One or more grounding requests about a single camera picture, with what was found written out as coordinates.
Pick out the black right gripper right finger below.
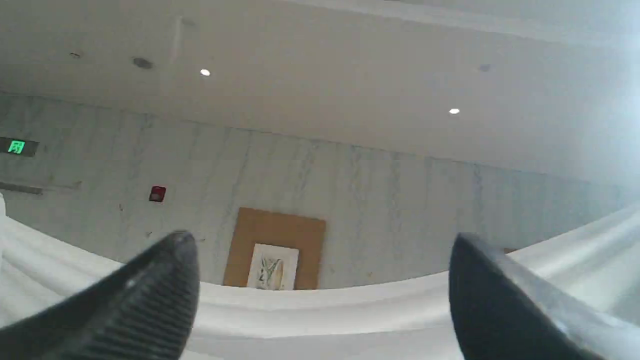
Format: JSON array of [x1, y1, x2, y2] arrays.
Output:
[[448, 233, 640, 360]]

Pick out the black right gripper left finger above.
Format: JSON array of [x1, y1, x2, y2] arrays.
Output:
[[0, 230, 201, 360]]

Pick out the brown board with picture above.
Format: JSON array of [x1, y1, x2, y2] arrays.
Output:
[[222, 207, 327, 291]]

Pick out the white backdrop cloth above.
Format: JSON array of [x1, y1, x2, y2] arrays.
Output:
[[1, 203, 639, 360]]

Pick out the green exit sign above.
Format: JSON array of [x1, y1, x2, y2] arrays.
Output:
[[0, 137, 40, 157]]

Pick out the red fire alarm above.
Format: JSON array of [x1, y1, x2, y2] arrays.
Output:
[[148, 186, 167, 203]]

